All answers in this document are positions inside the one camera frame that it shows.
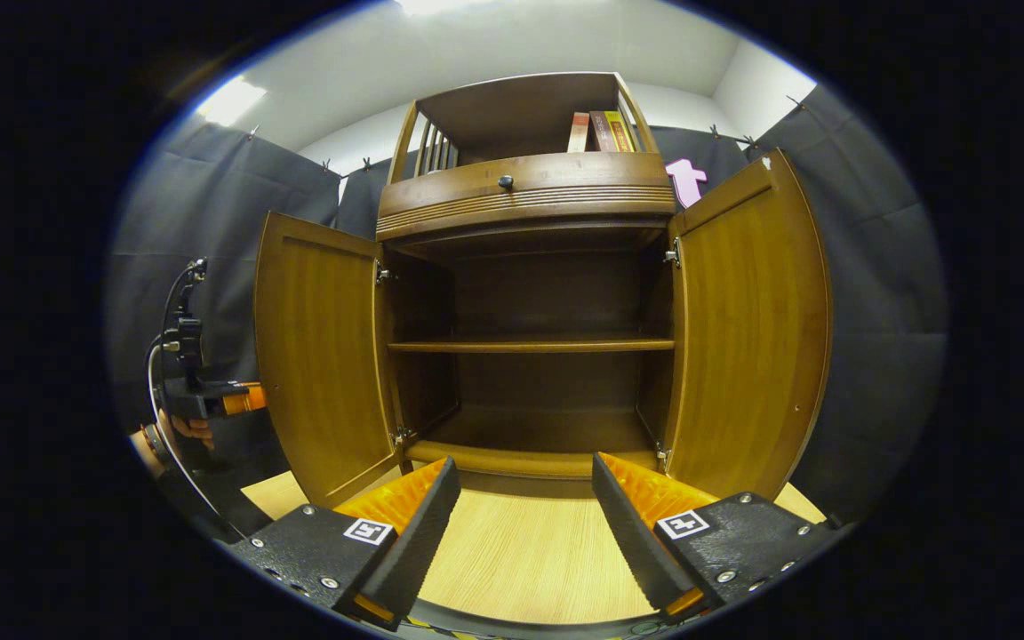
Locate yellow book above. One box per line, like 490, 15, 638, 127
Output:
605, 110, 637, 153

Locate small ceiling light panel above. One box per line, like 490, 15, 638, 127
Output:
196, 76, 268, 127

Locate wooden shoe cabinet door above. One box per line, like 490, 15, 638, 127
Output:
253, 211, 402, 508
661, 149, 833, 501

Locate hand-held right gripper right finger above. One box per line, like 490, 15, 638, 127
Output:
591, 452, 851, 623

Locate wooden drawer with black knob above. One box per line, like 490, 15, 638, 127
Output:
377, 151, 678, 241

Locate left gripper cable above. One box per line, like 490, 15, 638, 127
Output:
146, 262, 239, 540

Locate large ceiling light panel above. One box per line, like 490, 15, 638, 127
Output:
392, 0, 513, 17

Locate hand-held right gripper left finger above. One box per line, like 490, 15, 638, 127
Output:
228, 456, 462, 632

